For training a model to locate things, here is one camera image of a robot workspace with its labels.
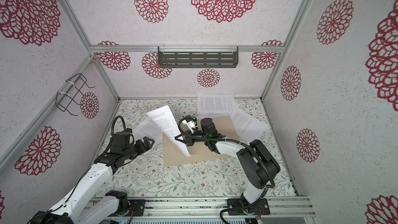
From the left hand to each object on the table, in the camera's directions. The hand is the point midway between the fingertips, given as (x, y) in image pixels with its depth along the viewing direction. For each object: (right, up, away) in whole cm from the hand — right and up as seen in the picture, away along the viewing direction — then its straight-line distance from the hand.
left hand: (149, 147), depth 83 cm
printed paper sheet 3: (+61, +9, +21) cm, 65 cm away
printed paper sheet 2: (-7, +8, +20) cm, 23 cm away
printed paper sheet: (+9, +16, -5) cm, 19 cm away
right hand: (+15, +6, -4) cm, 17 cm away
